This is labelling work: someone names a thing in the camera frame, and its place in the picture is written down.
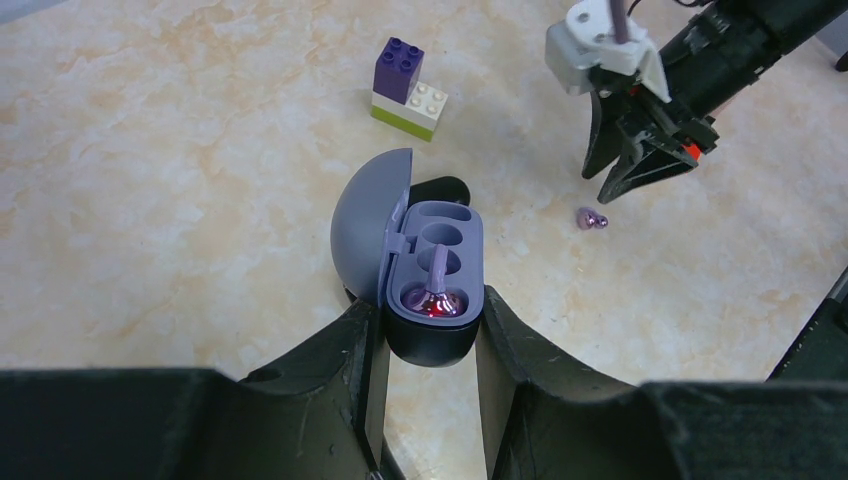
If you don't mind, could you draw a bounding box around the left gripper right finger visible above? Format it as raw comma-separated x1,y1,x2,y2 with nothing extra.
475,286,634,479

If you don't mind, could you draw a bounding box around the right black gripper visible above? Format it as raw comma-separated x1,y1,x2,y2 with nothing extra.
582,13,782,204

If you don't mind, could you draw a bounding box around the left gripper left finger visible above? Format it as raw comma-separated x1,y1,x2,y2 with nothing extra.
241,300,391,479

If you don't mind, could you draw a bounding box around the purple clip earbud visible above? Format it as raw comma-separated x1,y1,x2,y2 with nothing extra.
576,207,609,230
401,244,466,318

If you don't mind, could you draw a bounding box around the silver lilac oval case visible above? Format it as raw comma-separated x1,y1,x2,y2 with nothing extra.
330,148,484,368

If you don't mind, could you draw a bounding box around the red block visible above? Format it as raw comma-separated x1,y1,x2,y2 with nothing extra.
684,142,702,163

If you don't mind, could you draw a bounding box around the oval black charging case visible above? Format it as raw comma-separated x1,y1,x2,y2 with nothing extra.
408,176,471,206

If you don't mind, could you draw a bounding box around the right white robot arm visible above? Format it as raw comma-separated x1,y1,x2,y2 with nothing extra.
581,0,847,204

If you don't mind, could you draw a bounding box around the pink perforated music stand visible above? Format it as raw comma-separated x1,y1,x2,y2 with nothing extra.
834,52,848,73

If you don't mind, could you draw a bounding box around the purple white green brick stack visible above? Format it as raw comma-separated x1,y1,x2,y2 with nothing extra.
370,37,449,142

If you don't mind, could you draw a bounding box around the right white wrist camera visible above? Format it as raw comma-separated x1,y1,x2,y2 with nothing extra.
545,0,671,103

